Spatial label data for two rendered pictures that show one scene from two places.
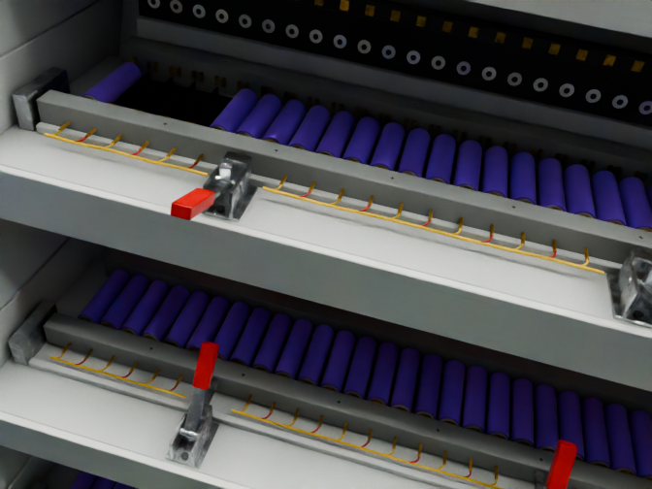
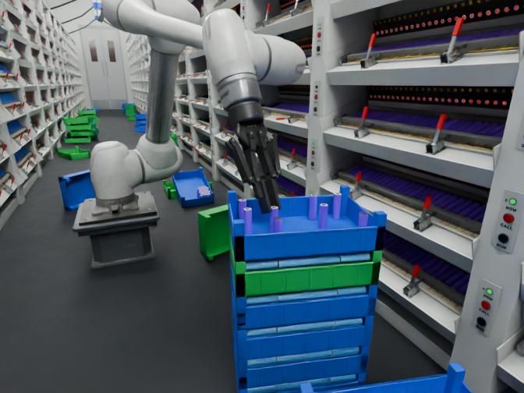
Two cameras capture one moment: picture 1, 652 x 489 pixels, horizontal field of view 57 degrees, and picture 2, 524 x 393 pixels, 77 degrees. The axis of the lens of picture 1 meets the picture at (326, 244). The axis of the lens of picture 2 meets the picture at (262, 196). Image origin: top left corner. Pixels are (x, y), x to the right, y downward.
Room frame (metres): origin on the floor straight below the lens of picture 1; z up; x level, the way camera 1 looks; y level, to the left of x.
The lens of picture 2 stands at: (-0.50, -1.36, 0.72)
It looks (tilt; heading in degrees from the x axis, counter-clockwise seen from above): 19 degrees down; 59
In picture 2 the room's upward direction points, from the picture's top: straight up
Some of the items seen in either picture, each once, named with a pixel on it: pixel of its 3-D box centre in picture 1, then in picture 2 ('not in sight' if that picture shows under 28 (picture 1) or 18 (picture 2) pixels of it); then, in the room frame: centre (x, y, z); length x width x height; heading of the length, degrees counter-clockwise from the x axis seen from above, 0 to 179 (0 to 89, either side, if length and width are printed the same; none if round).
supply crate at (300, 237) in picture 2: not in sight; (299, 217); (-0.08, -0.82, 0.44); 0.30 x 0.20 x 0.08; 158
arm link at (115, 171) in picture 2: not in sight; (113, 168); (-0.34, 0.12, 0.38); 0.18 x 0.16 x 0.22; 13
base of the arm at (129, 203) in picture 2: not in sight; (115, 201); (-0.35, 0.10, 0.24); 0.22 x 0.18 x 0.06; 79
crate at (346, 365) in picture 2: not in sight; (294, 335); (-0.08, -0.82, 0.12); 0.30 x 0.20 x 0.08; 158
